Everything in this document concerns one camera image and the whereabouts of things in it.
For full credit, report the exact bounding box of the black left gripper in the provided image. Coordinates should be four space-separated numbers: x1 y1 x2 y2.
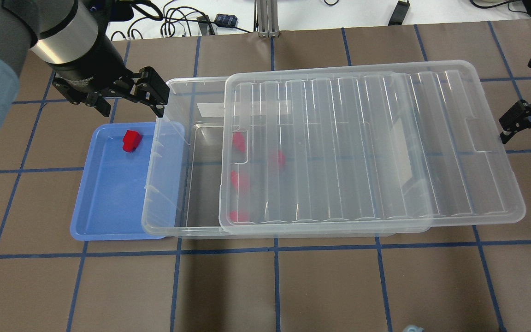
51 35 170 118

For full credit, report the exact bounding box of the red block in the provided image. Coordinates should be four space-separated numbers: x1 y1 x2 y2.
230 171 250 193
232 131 247 154
228 211 250 224
122 130 142 153
269 149 286 170

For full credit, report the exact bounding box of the aluminium frame post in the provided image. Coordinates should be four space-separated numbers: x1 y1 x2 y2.
254 0 280 38

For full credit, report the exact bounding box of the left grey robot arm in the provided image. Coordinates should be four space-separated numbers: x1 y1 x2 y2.
0 0 170 128

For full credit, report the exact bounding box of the clear plastic box lid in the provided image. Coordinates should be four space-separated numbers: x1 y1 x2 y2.
219 60 525 235

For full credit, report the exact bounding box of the black power adapter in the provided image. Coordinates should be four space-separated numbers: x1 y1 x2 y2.
388 0 410 26

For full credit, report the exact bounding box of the blue plastic tray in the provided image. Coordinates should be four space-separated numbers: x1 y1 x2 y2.
70 120 189 241

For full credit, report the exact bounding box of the clear plastic storage box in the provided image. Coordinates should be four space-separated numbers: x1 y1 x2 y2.
158 74 433 239

